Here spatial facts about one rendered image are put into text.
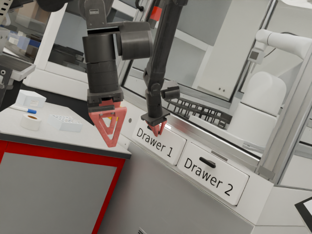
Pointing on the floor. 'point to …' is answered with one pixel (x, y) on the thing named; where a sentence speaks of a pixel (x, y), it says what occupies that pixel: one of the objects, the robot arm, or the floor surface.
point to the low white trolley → (55, 174)
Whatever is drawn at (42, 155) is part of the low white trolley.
